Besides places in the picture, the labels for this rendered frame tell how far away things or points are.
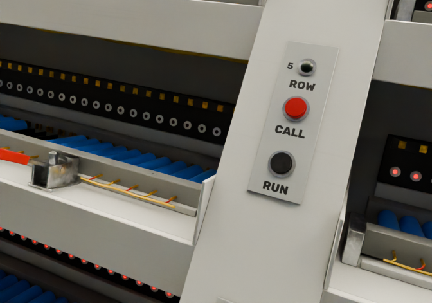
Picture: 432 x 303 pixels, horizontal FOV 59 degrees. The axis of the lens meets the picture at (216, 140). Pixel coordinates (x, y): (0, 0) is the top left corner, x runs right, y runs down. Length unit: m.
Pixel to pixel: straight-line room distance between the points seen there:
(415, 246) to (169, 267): 0.19
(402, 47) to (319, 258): 0.17
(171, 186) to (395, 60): 0.21
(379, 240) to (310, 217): 0.08
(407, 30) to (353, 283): 0.19
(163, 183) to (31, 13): 0.23
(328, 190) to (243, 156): 0.07
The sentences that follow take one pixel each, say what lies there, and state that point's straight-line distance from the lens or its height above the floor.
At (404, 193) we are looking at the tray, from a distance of 0.46.
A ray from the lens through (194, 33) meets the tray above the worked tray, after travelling 0.35.
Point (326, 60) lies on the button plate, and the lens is 0.31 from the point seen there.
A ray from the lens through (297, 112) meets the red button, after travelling 0.29.
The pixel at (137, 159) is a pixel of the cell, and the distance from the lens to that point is 0.43.
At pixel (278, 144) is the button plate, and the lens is 0.29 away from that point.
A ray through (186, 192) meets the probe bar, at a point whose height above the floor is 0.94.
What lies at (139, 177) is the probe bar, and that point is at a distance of 0.37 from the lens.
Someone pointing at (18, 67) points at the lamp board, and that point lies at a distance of 0.66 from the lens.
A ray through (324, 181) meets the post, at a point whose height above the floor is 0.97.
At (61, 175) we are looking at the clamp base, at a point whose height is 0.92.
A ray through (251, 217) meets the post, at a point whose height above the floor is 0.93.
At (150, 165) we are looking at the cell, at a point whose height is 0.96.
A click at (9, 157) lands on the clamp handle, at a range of 0.34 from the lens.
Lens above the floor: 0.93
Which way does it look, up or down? 9 degrees up
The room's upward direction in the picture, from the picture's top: 16 degrees clockwise
